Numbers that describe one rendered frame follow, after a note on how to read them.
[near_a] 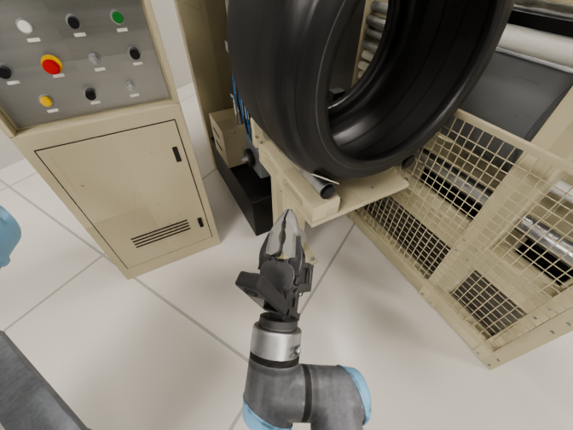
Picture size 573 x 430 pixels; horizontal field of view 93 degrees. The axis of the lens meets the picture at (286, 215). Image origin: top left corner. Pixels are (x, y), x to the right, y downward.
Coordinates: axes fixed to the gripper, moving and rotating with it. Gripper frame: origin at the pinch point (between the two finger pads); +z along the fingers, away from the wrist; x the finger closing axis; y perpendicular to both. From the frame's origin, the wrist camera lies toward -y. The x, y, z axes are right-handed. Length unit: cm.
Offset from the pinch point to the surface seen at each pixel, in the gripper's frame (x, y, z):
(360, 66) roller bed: -6, 51, 68
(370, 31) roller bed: -1, 43, 74
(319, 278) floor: -34, 104, -20
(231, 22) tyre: -10.9, -10.9, 34.4
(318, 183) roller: -2.9, 18.9, 11.3
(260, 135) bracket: -28.3, 24.5, 29.7
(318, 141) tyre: 3.7, 2.2, 15.0
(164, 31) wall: -245, 108, 209
